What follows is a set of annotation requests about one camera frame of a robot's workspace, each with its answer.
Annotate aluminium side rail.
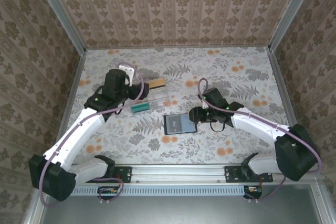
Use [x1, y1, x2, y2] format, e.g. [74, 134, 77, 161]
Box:
[267, 48, 320, 166]
[49, 49, 87, 166]

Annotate black connector port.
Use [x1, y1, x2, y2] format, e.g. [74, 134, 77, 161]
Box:
[97, 186, 119, 200]
[243, 186, 263, 199]

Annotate white slotted cable duct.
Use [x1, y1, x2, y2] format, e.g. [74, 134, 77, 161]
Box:
[48, 185, 247, 196]

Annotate dark blue leather card holder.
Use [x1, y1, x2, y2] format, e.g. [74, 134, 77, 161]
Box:
[163, 113, 198, 136]

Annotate aluminium front beam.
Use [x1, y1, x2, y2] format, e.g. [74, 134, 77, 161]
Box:
[39, 164, 321, 184]

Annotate thin black cable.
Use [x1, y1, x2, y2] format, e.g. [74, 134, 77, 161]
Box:
[209, 119, 226, 133]

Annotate grey metal panel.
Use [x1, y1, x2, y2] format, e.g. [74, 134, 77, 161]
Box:
[25, 184, 336, 224]

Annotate black and wood block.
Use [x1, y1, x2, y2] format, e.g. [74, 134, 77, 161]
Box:
[148, 77, 166, 90]

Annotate aluminium frame upright post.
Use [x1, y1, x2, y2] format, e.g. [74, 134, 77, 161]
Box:
[30, 0, 87, 53]
[268, 0, 323, 51]

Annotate floral patterned table cover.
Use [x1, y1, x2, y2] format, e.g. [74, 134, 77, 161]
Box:
[61, 47, 289, 166]

